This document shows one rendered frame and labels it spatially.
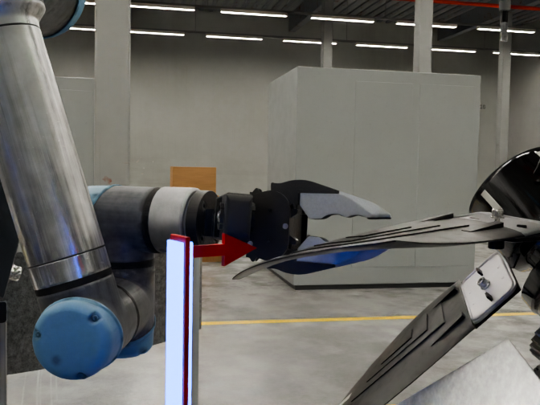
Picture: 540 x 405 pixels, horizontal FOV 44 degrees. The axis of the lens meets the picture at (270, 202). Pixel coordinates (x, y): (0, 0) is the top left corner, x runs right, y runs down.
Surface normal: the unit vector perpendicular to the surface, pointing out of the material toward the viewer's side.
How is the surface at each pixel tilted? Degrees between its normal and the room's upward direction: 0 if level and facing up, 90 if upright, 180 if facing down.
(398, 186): 90
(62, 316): 90
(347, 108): 90
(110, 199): 57
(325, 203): 84
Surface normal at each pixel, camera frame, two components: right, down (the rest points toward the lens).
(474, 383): -0.27, -0.53
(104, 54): 0.21, 0.06
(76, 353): -0.04, 0.05
